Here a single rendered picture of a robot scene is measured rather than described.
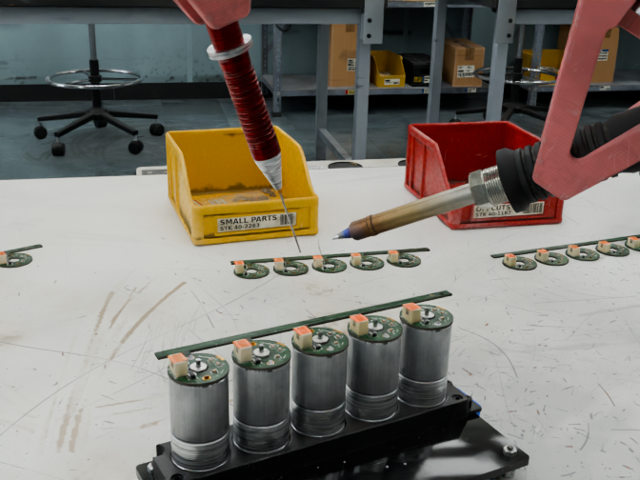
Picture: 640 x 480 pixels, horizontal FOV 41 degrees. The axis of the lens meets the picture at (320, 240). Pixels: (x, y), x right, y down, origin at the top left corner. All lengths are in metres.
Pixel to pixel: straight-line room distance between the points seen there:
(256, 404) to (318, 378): 0.03
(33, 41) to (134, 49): 0.51
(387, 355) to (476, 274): 0.24
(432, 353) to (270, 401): 0.08
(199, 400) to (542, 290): 0.31
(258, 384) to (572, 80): 0.17
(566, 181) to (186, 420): 0.17
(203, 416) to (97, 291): 0.24
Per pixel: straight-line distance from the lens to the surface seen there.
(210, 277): 0.59
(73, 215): 0.72
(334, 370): 0.37
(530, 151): 0.32
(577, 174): 0.31
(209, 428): 0.35
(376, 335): 0.38
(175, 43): 4.78
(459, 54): 4.64
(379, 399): 0.39
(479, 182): 0.32
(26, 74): 4.83
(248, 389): 0.36
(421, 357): 0.40
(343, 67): 4.49
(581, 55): 0.29
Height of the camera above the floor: 0.99
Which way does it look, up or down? 21 degrees down
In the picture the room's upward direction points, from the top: 2 degrees clockwise
